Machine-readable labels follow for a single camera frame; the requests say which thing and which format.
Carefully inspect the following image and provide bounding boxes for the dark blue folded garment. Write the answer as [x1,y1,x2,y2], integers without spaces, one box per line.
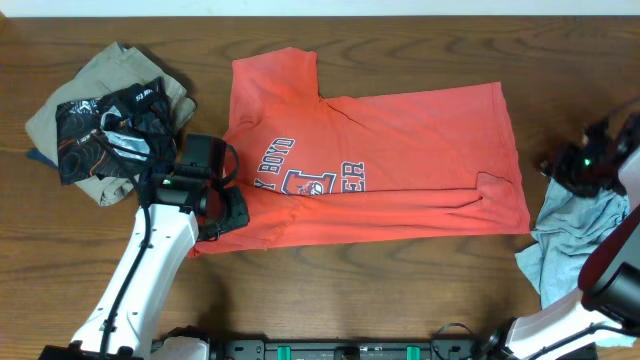
[26,148,58,170]

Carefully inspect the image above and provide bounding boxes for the black orange patterned shorts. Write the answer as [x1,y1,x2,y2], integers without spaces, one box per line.
[55,77,176,185]

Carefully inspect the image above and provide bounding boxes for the light blue grey garment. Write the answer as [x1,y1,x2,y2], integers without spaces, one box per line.
[515,180,630,308]

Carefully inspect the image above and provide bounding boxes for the red printed t-shirt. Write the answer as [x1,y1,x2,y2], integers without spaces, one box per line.
[193,48,530,255]

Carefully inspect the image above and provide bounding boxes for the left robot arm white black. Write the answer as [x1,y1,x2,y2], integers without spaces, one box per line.
[40,172,249,359]

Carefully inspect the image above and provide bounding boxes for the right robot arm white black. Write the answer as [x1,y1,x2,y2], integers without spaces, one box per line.
[489,151,639,360]

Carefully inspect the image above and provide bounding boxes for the khaki folded trousers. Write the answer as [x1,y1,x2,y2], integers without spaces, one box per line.
[24,41,198,207]

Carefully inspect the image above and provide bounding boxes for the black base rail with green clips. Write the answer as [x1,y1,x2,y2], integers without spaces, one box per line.
[149,322,599,360]

